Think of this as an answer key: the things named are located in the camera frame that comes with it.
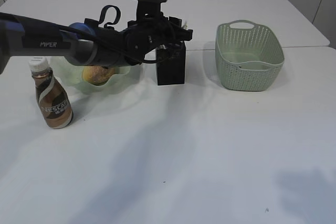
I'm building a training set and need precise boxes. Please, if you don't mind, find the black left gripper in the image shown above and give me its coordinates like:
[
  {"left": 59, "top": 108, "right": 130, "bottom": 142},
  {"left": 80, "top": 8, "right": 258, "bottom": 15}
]
[{"left": 123, "top": 16, "right": 193, "bottom": 63}]

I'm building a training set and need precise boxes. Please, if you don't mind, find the beige grip white pen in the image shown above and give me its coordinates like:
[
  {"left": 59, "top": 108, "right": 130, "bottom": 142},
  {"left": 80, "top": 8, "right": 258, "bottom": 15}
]
[{"left": 182, "top": 20, "right": 187, "bottom": 30}]

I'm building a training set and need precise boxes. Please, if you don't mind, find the sugared bread loaf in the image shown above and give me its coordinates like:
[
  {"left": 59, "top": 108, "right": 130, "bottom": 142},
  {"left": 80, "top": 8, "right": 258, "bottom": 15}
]
[{"left": 82, "top": 66, "right": 115, "bottom": 86}]

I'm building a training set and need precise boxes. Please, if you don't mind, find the brown coffee drink bottle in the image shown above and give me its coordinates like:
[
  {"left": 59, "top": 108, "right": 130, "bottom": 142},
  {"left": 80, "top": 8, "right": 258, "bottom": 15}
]
[{"left": 28, "top": 56, "right": 73, "bottom": 129}]

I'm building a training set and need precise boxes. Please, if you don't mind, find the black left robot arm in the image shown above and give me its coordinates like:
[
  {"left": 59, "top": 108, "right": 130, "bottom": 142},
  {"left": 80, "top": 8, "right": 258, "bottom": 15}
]
[{"left": 1, "top": 13, "right": 193, "bottom": 71}]

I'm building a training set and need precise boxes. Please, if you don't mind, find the black mesh pen holder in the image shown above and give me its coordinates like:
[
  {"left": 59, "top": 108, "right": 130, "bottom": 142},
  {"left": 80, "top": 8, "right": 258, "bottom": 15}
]
[{"left": 155, "top": 42, "right": 186, "bottom": 86}]

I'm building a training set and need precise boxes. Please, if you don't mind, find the green wavy glass plate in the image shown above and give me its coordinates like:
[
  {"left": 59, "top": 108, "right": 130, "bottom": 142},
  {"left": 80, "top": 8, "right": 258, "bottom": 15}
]
[{"left": 50, "top": 56, "right": 132, "bottom": 94}]

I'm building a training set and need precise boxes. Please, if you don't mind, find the green plastic woven basket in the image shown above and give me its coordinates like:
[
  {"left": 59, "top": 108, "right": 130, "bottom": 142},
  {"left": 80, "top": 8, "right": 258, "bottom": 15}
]
[{"left": 215, "top": 20, "right": 285, "bottom": 92}]

